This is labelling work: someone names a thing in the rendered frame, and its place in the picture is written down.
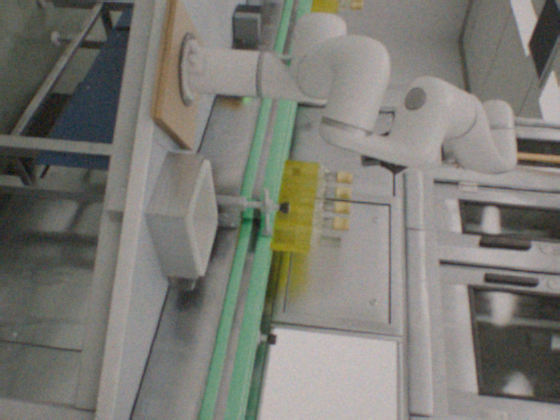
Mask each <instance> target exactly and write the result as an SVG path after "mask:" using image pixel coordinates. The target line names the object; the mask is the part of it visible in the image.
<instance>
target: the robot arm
mask: <svg viewBox="0 0 560 420"><path fill-rule="evenodd" d="M389 72H390V59H389V56H388V53H387V51H386V48H385V47H384V46H383V45H382V44H381V43H380V42H379V41H377V40H376V39H372V38H368V37H364V36H359V35H346V24H345V22H344V21H343V20H342V19H341V18H340V17H338V16H337V15H334V14H331V13H327V12H312V13H307V14H304V15H303V16H301V17H300V18H299V19H298V20H296V22H295V24H294V33H293V45H292V57H291V64H290V66H289V67H288V66H286V65H285V64H284V63H283V62H282V61H281V60H280V59H279V58H278V57H277V56H276V55H274V54H272V53H269V52H260V51H246V50H232V49H218V48H206V47H199V45H198V42H197V41H196V40H194V39H190V40H189V41H188V42H187V44H186V46H185V48H184V53H183V58H182V85H183V90H184V93H185V96H186V98H187V99H188V100H193V99H194V98H195V96H196V94H197V92H198V93H210V94H222V95H235V96H247V97H260V98H271V99H279V100H285V101H294V102H299V103H303V104H307V105H313V106H321V105H323V104H324V103H326V105H325V108H324V111H323V117H322V119H321V121H320V125H319V133H320V136H321V138H323V140H324V141H325V142H327V143H328V144H330V145H332V146H334V147H337V148H342V149H346V150H349V151H351V152H356V153H359V154H362V155H361V167H375V166H380V167H384V168H386V169H388V170H389V171H390V172H391V173H392V174H394V175H398V174H399V173H403V172H411V171H417V170H423V169H427V168H434V167H437V166H440V165H442V162H449V163H453V162H454V161H457V160H459V161H460V162H461V165H462V166H463V167H465V168H467V169H469V170H471V171H474V172H478V173H481V174H486V175H501V174H505V173H507V172H509V171H511V169H514V167H515V166H516V163H517V146H516V137H515V127H514V118H513V112H512V109H511V107H509V104H507V103H506V102H504V101H501V100H489V101H486V102H484V103H483V104H481V103H480V101H479V100H478V99H477V98H476V96H473V95H471V94H468V93H467V92H465V91H463V90H460V89H458V88H457V87H455V86H452V85H450V84H449V83H446V82H444V81H442V80H441V79H439V78H436V77H430V76H422V77H419V78H416V79H415V80H414V81H413V82H412V83H411V84H410V85H408V86H407V87H406V90H405V92H404V93H403V95H402V98H401V100H400V102H399V105H398V108H397V113H396V116H395V119H394V121H393V124H392V128H391V129H389V130H388V131H386V132H385V133H384V134H379V136H378V135H375V134H373V133H372V130H373V128H374V125H375V122H376V120H377V117H378V114H379V108H380V106H381V103H382V100H383V97H384V94H385V92H386V89H387V83H388V78H389Z"/></svg>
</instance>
